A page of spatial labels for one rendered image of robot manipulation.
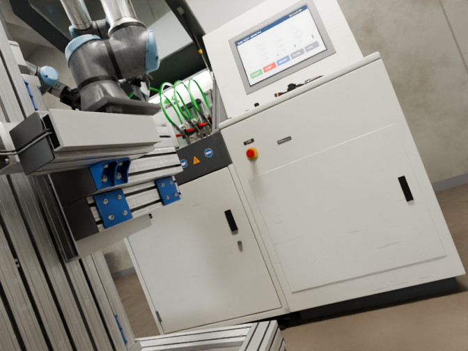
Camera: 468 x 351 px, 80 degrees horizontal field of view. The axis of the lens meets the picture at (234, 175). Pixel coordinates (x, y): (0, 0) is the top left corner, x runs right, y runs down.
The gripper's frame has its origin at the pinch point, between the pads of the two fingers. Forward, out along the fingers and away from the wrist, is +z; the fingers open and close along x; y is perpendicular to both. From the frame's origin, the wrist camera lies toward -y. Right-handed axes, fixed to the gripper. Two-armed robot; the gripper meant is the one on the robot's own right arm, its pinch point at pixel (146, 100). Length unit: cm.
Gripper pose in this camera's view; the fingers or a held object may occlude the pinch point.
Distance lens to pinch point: 142.1
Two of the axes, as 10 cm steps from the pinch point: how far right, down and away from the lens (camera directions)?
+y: -2.7, 1.0, -9.6
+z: 3.6, 9.3, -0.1
